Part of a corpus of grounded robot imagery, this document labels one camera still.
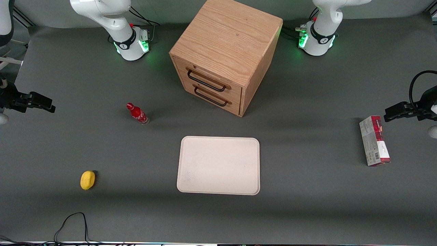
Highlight wooden drawer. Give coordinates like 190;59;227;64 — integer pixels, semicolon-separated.
173;57;243;102
179;74;242;116

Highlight black right arm base cables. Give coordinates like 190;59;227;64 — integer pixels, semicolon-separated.
129;6;160;43

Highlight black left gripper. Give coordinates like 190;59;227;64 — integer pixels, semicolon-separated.
384;87;437;122

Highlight yellow lemon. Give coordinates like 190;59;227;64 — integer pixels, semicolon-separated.
80;170;96;190

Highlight black table cable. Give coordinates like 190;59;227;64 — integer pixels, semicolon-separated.
54;212;91;245

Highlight beige plastic tray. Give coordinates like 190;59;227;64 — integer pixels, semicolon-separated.
177;136;260;196

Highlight black metal drawer handle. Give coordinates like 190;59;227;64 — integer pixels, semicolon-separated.
193;85;232;107
186;68;232;92

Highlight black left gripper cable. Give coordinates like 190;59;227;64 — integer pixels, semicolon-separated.
409;70;437;106

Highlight black left arm base cables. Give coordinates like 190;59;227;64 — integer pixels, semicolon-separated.
282;8;320;39

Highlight red grey carton box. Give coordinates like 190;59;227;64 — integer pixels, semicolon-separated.
359;115;391;167

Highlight red cola bottle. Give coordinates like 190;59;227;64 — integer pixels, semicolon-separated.
126;102;150;125

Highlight wooden drawer cabinet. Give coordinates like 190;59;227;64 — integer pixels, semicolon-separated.
169;0;283;118

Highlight white metal bar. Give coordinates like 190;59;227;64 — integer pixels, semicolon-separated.
0;56;23;66

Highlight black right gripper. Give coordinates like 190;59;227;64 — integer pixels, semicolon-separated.
0;82;56;113

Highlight black arm base cables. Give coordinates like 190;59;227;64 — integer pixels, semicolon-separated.
282;8;320;39
129;6;160;43

